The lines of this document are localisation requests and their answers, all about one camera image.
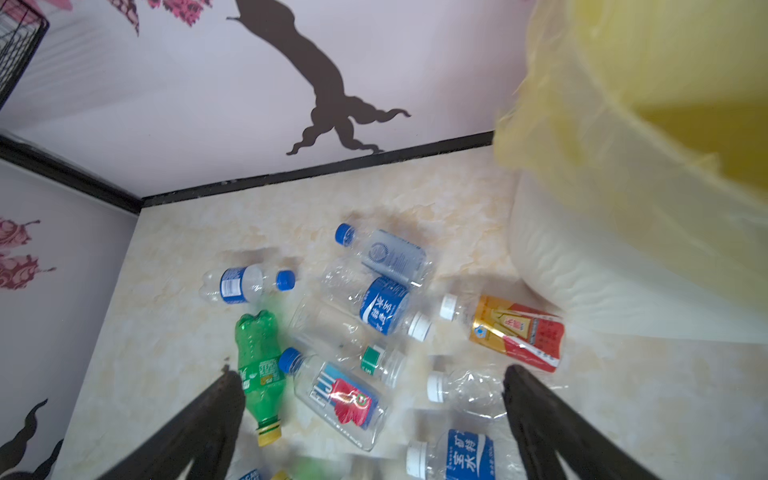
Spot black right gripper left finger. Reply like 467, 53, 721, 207
101, 370, 245, 479

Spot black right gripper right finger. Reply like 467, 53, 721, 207
503, 365, 656, 479

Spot clear bottle green white label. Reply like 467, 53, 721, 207
199, 264, 296, 305

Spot cream bin yellow bag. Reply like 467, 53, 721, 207
493, 1, 767, 344

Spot clear crushed bottle white cap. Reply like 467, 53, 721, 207
426, 369, 507, 420

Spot green soda bottle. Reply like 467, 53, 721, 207
235, 310, 286, 447

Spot bottle blue label white cap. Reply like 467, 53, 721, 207
405, 429, 520, 480

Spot red yellow label bottle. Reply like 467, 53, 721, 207
439, 293, 566, 373

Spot Fiji bottle red flower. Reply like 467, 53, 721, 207
278, 347, 388, 452

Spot clear bottle green cap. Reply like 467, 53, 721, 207
289, 296, 406, 389

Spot clear bottle pale blue label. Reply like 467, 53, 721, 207
334, 223, 432, 288

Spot black wire basket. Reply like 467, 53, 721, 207
0, 0, 50, 107

